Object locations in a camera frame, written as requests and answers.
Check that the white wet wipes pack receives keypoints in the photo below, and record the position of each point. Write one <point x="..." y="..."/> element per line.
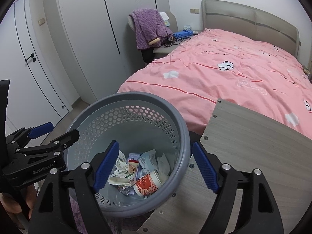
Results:
<point x="165" y="18"/>

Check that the pink bed duvet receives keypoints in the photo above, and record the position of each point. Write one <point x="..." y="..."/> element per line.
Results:
<point x="217" y="64"/>

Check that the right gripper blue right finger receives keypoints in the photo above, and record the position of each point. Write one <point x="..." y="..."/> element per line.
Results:
<point x="208" y="165"/>

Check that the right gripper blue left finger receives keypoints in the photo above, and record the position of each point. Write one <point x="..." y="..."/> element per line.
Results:
<point x="102" y="164"/>

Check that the red white paper cup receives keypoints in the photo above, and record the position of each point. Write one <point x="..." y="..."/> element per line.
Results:
<point x="148" y="184"/>

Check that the blue box on nightstand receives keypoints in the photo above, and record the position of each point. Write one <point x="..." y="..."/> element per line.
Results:
<point x="185" y="34"/>

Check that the black door handle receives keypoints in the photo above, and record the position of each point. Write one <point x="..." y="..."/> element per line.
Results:
<point x="31" y="57"/>

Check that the torn green white carton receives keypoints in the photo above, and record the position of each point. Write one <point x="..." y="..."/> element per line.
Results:
<point x="122" y="179"/>

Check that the grey upholstered headboard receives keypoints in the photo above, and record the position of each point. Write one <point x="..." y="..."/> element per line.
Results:
<point x="253" y="23"/>

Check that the white wardrobe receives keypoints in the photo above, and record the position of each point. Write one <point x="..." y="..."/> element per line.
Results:
<point x="95" y="43"/>

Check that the wooden roller handle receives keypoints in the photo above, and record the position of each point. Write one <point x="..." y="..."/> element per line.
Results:
<point x="154" y="41"/>

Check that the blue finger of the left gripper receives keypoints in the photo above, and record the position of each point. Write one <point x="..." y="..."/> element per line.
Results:
<point x="59" y="144"/>
<point x="41" y="130"/>

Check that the purple cardboard box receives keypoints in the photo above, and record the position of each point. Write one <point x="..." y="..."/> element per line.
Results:
<point x="134" y="156"/>

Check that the purple fluffy rug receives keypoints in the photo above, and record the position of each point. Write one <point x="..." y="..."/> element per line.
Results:
<point x="114" y="224"/>

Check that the grey chair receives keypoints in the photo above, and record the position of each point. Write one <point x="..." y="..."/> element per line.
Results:
<point x="156" y="36"/>

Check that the beige wall switch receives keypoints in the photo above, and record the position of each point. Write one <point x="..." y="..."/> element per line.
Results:
<point x="194" y="11"/>

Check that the red beige snack wrapper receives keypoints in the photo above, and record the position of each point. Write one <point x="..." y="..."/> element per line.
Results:
<point x="133" y="166"/>

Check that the white knotted tissue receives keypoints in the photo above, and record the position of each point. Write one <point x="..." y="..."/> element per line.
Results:
<point x="163" y="165"/>

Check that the grey perforated trash basket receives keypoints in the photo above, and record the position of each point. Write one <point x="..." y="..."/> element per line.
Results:
<point x="139" y="122"/>

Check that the white door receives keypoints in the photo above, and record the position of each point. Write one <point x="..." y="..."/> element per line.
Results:
<point x="34" y="97"/>

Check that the light blue wet wipes pack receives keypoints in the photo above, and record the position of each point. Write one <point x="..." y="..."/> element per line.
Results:
<point x="148" y="162"/>

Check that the person's left hand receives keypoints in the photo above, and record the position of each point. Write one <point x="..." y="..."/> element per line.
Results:
<point x="13" y="208"/>

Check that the lined paper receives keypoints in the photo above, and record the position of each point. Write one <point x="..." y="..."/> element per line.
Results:
<point x="121" y="165"/>

